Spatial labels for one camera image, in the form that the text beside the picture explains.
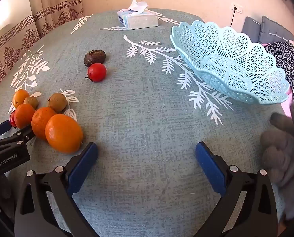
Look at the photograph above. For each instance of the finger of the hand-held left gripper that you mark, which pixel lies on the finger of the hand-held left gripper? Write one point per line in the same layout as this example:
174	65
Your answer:
19	136
0	129

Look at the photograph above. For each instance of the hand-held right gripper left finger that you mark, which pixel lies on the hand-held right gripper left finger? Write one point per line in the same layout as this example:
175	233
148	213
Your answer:
82	167

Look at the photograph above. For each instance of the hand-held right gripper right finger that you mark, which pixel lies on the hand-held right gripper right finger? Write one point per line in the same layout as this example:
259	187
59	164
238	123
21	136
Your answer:
211	167

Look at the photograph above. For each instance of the red tomato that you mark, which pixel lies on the red tomato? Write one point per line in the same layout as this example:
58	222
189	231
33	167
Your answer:
12	119
96	72

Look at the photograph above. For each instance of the orange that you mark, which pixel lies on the orange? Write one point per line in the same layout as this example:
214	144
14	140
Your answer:
24	115
64	133
20	97
42	122

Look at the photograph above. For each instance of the brown kiwi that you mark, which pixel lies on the brown kiwi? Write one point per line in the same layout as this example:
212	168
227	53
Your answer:
58	101
31	101

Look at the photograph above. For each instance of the light blue plastic lattice basket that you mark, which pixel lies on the light blue plastic lattice basket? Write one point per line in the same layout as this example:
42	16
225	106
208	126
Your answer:
233	64

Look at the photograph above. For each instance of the person's left hand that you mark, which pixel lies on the person's left hand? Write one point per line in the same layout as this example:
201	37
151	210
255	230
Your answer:
8	186

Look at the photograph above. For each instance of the person's right hand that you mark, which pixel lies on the person's right hand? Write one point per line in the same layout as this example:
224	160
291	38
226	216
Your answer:
280	148

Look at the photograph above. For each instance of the teal leaf-print tablecloth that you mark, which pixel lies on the teal leaf-print tablecloth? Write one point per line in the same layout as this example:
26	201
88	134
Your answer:
147	108

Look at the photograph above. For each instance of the beige patterned curtain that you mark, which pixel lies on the beige patterned curtain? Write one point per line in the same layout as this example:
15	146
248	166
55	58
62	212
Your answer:
26	24

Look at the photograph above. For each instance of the leopard print cloth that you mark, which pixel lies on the leopard print cloth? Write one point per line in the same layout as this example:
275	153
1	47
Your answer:
288	64

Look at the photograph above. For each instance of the blue and white tissue box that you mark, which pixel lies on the blue and white tissue box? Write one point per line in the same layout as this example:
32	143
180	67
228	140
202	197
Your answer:
139	17

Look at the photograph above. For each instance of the white wall socket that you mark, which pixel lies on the white wall socket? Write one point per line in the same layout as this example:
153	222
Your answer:
236	8

